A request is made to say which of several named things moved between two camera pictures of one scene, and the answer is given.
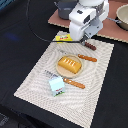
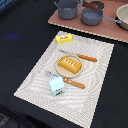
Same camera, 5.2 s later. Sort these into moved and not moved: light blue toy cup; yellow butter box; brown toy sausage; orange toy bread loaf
Moved: brown toy sausage
Not moved: orange toy bread loaf; light blue toy cup; yellow butter box
